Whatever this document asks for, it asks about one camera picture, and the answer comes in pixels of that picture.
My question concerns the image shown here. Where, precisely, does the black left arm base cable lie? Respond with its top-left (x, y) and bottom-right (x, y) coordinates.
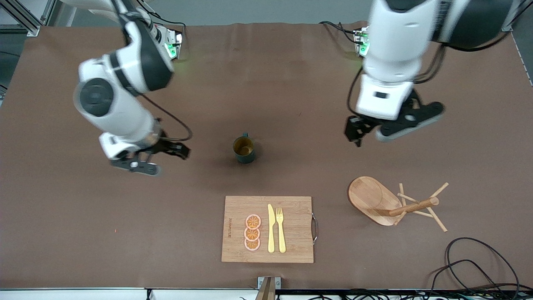
top-left (319, 21), bottom-right (359, 45)

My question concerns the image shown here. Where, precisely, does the black right arm base cable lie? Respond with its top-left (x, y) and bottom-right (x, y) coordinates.
top-left (144, 10), bottom-right (187, 42)

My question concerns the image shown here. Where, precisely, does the yellow plastic knife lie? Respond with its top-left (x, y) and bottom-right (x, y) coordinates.
top-left (267, 204), bottom-right (276, 253)

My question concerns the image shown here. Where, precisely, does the bamboo cutting board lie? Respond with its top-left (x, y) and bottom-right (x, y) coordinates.
top-left (221, 196), bottom-right (319, 264)

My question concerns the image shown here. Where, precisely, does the wooden mug tree stand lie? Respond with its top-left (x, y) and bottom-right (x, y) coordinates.
top-left (348, 176), bottom-right (449, 233)

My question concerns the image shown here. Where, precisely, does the black right arm wrist cable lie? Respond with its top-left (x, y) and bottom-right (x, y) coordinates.
top-left (139, 94), bottom-right (193, 142)

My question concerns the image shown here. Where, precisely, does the tangled black cable bundle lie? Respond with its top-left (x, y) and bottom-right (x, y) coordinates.
top-left (239, 289), bottom-right (533, 300)

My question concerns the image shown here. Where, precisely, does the black arm base cable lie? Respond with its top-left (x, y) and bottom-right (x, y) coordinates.
top-left (144, 10), bottom-right (187, 42)
top-left (319, 21), bottom-right (359, 45)

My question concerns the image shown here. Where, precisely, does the yellow plastic fork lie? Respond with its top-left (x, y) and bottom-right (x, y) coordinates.
top-left (276, 207), bottom-right (287, 254)

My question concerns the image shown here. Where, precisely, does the looped black cable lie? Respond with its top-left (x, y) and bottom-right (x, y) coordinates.
top-left (445, 237), bottom-right (521, 294)
top-left (428, 259), bottom-right (502, 300)

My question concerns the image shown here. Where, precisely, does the dark green ribbed mug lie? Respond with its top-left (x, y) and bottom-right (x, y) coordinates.
top-left (232, 132), bottom-right (256, 164)

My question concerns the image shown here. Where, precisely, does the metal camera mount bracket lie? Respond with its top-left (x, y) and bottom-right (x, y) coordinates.
top-left (257, 276), bottom-right (281, 300)

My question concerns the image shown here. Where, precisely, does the aluminium frame post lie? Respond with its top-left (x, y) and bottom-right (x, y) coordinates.
top-left (501, 6), bottom-right (523, 32)
top-left (0, 0), bottom-right (47, 37)

